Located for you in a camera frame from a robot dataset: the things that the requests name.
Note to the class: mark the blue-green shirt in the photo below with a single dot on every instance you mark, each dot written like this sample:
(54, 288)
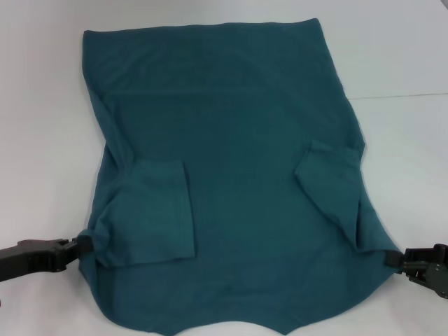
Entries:
(238, 140)

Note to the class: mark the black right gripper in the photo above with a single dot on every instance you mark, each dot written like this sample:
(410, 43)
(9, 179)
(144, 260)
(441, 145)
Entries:
(439, 276)

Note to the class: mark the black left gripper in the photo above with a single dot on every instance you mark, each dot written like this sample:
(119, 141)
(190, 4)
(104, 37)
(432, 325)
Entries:
(19, 259)

